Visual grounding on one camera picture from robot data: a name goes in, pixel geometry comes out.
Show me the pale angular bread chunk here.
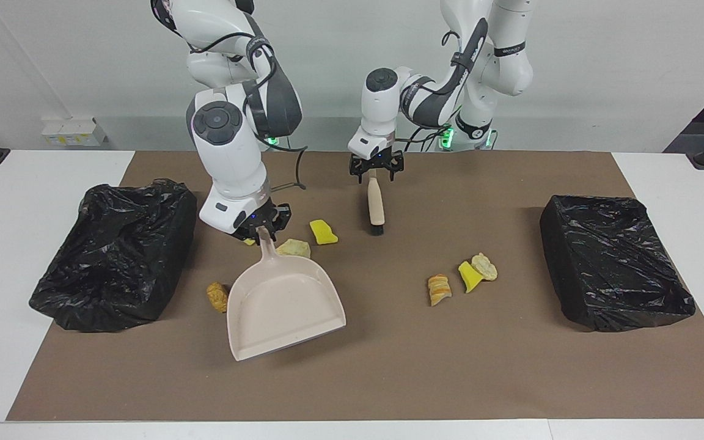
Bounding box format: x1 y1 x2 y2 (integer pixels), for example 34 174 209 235
276 238 312 259

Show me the beige brush with black bristles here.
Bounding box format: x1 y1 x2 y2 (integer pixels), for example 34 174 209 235
367 168 386 238

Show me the golden fried croquette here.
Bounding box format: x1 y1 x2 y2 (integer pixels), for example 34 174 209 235
207 282 230 314

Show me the beige plastic dustpan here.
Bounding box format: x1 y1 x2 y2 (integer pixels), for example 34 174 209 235
226 226 347 362

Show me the striped orange croissant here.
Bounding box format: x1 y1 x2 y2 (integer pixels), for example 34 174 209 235
428 274 452 307

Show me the yellow sponge wedge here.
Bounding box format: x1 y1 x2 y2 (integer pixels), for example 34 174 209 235
458 261 484 294

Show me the pale rounded bread piece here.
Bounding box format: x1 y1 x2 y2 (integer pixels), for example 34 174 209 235
471 252 499 282

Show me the bin with loose black bag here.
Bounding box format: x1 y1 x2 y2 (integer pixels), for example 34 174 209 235
29 178 198 333

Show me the bin with taut black bag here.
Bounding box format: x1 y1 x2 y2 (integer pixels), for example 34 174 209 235
540 195 697 332

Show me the brown table mat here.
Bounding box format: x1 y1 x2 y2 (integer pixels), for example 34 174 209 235
5 151 704 422

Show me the black left base cable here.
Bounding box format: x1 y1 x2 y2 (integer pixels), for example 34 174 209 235
398 122 450 152

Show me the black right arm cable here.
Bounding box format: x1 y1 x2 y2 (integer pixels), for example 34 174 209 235
187 31 309 191

